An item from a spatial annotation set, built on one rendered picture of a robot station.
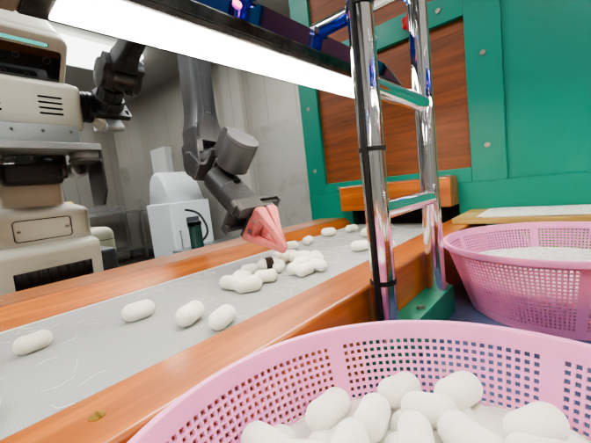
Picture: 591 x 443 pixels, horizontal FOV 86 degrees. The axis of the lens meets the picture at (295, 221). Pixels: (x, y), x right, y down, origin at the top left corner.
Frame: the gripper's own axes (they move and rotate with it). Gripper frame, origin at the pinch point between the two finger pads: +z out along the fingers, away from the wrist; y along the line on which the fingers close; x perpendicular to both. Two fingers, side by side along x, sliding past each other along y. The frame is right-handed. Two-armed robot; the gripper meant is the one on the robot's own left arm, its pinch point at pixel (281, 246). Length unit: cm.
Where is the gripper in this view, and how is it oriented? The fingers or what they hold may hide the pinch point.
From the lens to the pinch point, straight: 51.4
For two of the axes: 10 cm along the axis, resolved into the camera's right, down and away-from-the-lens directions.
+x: -3.9, 7.6, 5.2
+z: 6.4, 6.3, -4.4
